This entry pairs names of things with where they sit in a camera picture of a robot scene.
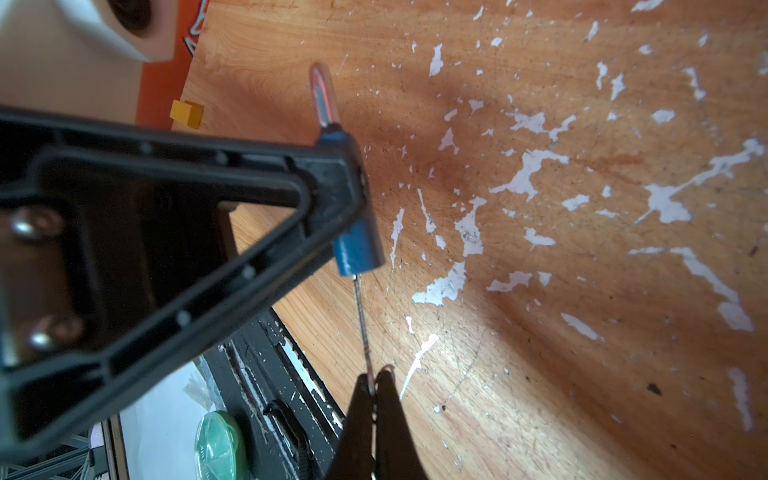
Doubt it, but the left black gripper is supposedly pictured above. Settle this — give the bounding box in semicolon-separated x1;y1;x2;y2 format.
1;108;353;462

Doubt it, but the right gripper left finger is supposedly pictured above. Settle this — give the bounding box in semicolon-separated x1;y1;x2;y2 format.
325;374;375;480

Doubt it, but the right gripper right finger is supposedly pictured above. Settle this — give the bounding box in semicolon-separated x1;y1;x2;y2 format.
374;368;428;480

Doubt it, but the small dark key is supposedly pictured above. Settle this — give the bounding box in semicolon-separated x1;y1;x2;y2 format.
352;275;375;397

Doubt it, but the blue padlock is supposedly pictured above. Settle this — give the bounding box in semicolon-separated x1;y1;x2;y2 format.
309;61;385;281

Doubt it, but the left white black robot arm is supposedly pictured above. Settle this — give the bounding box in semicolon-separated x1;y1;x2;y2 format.
1;1;381;463

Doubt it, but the yellow flat block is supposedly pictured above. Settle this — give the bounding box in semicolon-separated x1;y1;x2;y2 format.
169;100;204;130

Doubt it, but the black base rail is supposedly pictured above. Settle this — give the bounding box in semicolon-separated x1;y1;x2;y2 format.
198;309;345;479

